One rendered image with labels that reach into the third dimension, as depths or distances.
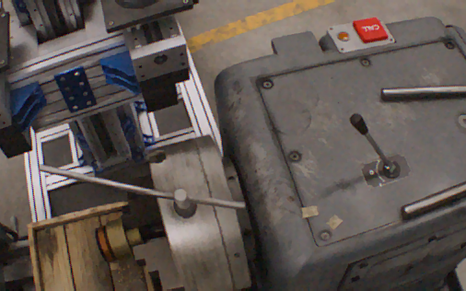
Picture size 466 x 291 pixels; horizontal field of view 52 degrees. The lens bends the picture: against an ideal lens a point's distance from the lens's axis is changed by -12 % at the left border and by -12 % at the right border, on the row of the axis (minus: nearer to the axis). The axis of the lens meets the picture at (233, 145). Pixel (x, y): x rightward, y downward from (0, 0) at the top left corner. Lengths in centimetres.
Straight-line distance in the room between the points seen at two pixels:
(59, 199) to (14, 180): 47
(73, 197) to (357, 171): 147
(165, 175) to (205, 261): 17
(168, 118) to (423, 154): 148
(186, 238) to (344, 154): 31
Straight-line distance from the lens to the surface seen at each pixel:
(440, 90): 104
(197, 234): 91
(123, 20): 131
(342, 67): 105
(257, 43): 278
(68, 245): 133
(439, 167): 96
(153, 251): 103
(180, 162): 96
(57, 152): 232
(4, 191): 260
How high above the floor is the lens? 205
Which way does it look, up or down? 58 degrees down
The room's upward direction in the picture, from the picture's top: 5 degrees counter-clockwise
